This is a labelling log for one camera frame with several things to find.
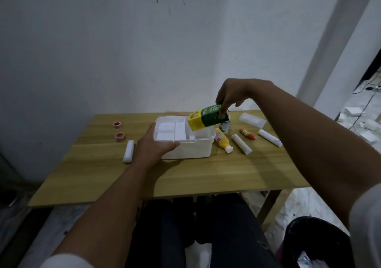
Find white sleeve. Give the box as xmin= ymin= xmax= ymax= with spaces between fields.
xmin=17 ymin=252 xmax=93 ymax=268
xmin=348 ymin=183 xmax=381 ymax=268

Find black trousers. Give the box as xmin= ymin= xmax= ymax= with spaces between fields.
xmin=124 ymin=193 xmax=283 ymax=268

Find white gauze roll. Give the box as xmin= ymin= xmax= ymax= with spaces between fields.
xmin=257 ymin=129 xmax=283 ymax=148
xmin=231 ymin=133 xmax=252 ymax=156
xmin=123 ymin=140 xmax=135 ymax=164

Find white plastic storage box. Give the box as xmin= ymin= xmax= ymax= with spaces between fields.
xmin=153 ymin=115 xmax=216 ymax=160

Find white left sleeve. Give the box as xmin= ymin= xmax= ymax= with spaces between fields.
xmin=17 ymin=252 xmax=93 ymax=268

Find clear plastic case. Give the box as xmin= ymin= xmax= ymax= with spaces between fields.
xmin=239 ymin=112 xmax=267 ymax=129

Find yellow tube with white cap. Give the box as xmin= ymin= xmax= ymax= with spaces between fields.
xmin=214 ymin=128 xmax=234 ymax=154

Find person's left forearm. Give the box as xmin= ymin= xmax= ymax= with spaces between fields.
xmin=51 ymin=157 xmax=168 ymax=268

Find white bottle with green label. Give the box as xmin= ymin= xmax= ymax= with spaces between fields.
xmin=219 ymin=113 xmax=232 ymax=134

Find green and yellow carton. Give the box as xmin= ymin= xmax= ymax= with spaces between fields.
xmin=187 ymin=104 xmax=230 ymax=132

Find person's right hand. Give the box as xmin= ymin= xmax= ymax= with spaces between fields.
xmin=216 ymin=78 xmax=274 ymax=119

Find person's right forearm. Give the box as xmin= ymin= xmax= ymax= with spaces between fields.
xmin=253 ymin=81 xmax=381 ymax=230

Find person's left hand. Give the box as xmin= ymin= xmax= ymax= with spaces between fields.
xmin=133 ymin=122 xmax=181 ymax=170

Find black cable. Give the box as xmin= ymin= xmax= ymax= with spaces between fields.
xmin=342 ymin=78 xmax=381 ymax=130

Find white right sleeve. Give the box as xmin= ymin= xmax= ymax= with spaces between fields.
xmin=348 ymin=183 xmax=381 ymax=268

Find small orange and red tube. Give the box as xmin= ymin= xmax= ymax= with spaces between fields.
xmin=239 ymin=128 xmax=256 ymax=141

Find black trash bin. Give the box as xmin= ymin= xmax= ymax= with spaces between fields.
xmin=281 ymin=216 xmax=363 ymax=268

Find wooden table leg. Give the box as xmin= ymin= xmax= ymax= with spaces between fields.
xmin=257 ymin=189 xmax=291 ymax=227

